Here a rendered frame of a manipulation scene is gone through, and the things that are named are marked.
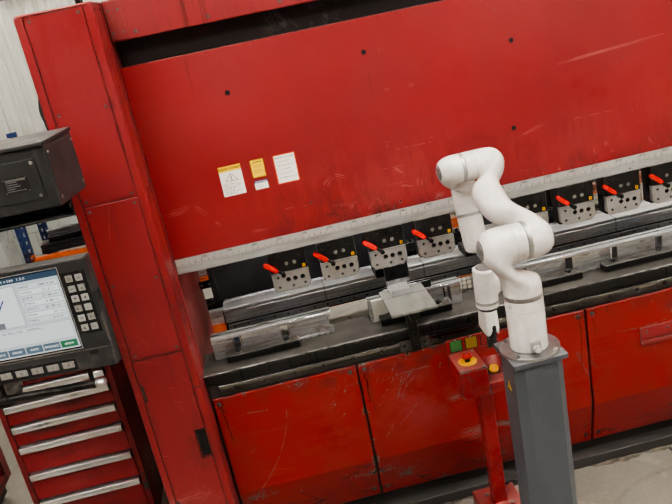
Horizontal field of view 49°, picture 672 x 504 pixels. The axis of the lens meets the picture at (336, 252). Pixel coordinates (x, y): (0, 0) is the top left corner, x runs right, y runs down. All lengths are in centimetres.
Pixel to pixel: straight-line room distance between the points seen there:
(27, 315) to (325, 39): 139
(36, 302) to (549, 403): 161
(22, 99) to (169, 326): 465
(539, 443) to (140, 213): 155
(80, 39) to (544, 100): 171
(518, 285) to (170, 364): 132
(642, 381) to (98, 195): 236
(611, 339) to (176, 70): 206
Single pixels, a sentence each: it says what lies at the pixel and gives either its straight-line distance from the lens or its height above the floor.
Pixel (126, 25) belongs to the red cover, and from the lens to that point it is 280.
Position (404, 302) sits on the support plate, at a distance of 293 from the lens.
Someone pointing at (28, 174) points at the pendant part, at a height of 186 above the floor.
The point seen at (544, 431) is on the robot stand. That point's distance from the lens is 255.
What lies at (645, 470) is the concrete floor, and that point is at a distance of 362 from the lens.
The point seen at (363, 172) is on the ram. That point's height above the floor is 151.
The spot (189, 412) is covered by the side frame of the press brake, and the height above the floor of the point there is 79.
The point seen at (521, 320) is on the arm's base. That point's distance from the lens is 238.
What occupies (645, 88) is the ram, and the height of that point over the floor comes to 159.
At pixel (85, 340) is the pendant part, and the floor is 134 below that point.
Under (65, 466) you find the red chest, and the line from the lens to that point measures 358.
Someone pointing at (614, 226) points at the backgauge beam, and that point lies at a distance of 362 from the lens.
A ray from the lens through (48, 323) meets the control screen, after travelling 242.
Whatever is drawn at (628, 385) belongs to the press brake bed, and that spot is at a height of 36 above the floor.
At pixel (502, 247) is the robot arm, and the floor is 138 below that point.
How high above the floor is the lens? 217
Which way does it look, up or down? 19 degrees down
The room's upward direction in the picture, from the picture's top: 12 degrees counter-clockwise
